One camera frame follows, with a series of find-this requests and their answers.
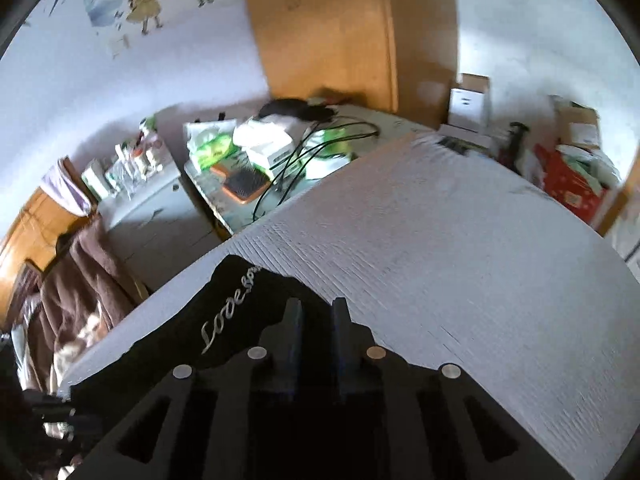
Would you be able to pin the red box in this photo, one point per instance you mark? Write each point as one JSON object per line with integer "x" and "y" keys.
{"x": 565, "y": 185}

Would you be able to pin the cartoon children wall decal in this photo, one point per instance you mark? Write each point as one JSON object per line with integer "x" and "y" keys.
{"x": 145, "y": 5}

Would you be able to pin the wooden wardrobe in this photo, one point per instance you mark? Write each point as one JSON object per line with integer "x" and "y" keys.
{"x": 325, "y": 35}

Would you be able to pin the white plastic bag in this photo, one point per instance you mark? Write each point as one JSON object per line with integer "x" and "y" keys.
{"x": 590, "y": 165}

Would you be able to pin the black pump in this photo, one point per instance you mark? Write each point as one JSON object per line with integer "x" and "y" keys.
{"x": 515, "y": 145}

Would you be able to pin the white and green packet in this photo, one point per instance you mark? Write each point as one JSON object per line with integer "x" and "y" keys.
{"x": 327, "y": 165}

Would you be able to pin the silver foil insulation mat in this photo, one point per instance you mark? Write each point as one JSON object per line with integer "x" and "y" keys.
{"x": 450, "y": 260}

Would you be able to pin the brown fleece blanket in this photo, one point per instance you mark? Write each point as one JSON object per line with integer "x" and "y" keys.
{"x": 85, "y": 285}

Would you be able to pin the lilac cloth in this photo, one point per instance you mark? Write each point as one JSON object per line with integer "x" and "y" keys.
{"x": 65, "y": 182}

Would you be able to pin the orange hairbrush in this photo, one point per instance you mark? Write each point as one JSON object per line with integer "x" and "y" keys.
{"x": 245, "y": 185}

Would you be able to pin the cluster of toiletry bottles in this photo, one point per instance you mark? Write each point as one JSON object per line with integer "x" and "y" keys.
{"x": 125, "y": 170}

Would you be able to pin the black garment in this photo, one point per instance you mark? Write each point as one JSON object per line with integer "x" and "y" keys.
{"x": 235, "y": 300}

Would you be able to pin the clear plastic curtain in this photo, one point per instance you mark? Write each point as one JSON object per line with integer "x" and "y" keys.
{"x": 631, "y": 240}

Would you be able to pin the white carton box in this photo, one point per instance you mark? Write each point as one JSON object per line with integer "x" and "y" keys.
{"x": 467, "y": 105}

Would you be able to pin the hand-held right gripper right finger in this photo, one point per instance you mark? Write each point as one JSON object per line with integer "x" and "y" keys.
{"x": 341, "y": 340}

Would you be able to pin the white tissue box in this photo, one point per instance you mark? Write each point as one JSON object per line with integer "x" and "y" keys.
{"x": 265, "y": 142}

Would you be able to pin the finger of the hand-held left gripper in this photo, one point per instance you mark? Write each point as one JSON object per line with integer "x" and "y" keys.
{"x": 70, "y": 417}

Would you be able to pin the wooden door frame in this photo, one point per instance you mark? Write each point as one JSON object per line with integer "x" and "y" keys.
{"x": 617, "y": 205}

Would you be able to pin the wooden headboard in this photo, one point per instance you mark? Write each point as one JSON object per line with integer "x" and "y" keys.
{"x": 30, "y": 230}

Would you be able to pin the brown cardboard box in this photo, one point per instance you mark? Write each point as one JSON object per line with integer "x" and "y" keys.
{"x": 580, "y": 130}

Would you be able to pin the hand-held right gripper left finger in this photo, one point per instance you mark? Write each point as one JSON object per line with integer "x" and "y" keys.
{"x": 295, "y": 340}

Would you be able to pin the black cloth item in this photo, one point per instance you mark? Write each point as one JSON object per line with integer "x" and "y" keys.
{"x": 290, "y": 108}

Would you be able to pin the green wipes packet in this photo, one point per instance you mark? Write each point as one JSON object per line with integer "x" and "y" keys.
{"x": 212, "y": 147}

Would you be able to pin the glass top side table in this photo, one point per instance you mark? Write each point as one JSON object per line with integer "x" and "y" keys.
{"x": 235, "y": 210}

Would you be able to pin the white nightstand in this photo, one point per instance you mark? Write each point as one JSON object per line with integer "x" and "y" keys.
{"x": 150, "y": 220}

